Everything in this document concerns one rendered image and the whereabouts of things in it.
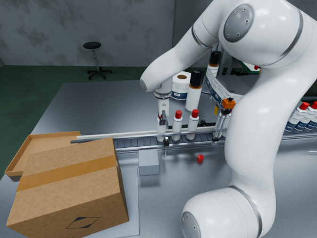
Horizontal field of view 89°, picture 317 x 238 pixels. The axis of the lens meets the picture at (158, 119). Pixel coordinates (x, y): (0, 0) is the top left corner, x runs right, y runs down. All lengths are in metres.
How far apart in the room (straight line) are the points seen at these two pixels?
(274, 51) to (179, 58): 0.32
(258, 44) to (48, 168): 0.67
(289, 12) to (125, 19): 3.57
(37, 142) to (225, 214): 1.11
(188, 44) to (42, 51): 4.28
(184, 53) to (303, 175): 0.93
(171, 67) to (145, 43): 3.30
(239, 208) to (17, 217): 0.57
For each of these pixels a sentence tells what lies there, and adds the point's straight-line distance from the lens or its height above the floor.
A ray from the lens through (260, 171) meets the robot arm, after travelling 0.39.
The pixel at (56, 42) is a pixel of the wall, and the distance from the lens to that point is 4.41.
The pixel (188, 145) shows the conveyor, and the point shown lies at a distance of 1.00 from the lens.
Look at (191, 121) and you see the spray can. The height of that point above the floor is 1.03.
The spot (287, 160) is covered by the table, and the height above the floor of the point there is 0.83.
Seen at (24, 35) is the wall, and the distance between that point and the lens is 4.70.
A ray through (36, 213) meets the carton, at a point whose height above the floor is 1.12.
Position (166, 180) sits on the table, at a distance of 0.89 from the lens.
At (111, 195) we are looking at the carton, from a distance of 0.56.
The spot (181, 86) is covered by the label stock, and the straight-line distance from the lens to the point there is 1.25.
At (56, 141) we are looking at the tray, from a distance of 1.20.
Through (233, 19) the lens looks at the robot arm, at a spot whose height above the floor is 1.57.
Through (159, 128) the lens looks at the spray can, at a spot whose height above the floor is 0.99.
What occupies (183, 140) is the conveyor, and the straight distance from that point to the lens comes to 0.99.
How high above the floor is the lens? 1.62
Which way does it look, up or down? 41 degrees down
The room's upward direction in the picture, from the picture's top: 1 degrees clockwise
